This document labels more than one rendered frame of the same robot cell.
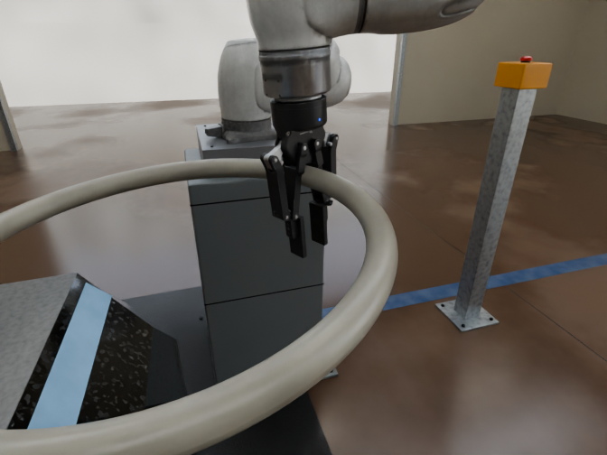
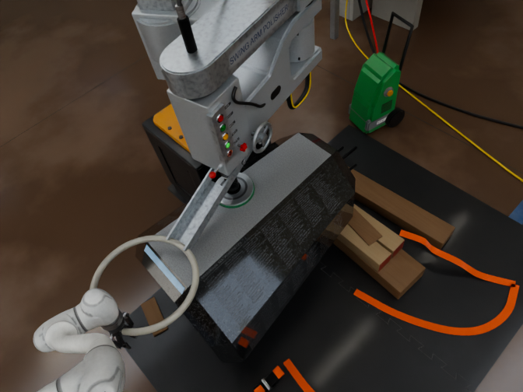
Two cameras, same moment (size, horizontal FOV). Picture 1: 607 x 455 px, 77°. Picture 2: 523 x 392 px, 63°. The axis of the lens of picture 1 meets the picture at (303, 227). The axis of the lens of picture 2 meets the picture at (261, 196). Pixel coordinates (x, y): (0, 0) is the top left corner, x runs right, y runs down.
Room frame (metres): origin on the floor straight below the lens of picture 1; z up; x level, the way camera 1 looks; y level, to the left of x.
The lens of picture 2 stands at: (1.39, 0.45, 2.66)
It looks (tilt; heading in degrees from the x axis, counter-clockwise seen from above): 54 degrees down; 163
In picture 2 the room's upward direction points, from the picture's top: 12 degrees counter-clockwise
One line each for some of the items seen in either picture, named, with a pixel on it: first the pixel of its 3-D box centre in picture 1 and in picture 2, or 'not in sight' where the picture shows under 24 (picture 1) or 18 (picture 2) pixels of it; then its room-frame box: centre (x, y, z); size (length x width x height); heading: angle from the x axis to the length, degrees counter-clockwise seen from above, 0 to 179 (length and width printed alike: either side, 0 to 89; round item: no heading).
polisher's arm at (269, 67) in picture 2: not in sight; (268, 74); (-0.13, 1.07, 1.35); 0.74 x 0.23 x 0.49; 119
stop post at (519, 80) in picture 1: (490, 207); not in sight; (1.42, -0.76, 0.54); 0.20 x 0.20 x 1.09; 17
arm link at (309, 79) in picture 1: (295, 74); (110, 317); (0.53, 0.01, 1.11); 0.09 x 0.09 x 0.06
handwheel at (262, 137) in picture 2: not in sight; (256, 134); (0.10, 0.88, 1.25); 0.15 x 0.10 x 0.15; 119
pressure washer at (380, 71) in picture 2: not in sight; (378, 78); (-0.66, 2.18, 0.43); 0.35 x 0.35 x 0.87; 2
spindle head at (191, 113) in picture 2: not in sight; (225, 112); (0.01, 0.79, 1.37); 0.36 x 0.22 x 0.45; 119
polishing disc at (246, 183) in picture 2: not in sight; (233, 188); (0.05, 0.72, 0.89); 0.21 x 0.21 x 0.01
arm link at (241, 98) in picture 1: (247, 78); not in sight; (1.22, 0.17, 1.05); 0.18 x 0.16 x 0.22; 100
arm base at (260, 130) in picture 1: (240, 125); not in sight; (1.21, 0.20, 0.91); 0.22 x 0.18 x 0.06; 118
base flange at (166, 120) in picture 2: not in sight; (201, 115); (-0.69, 0.81, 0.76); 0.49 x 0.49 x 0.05; 17
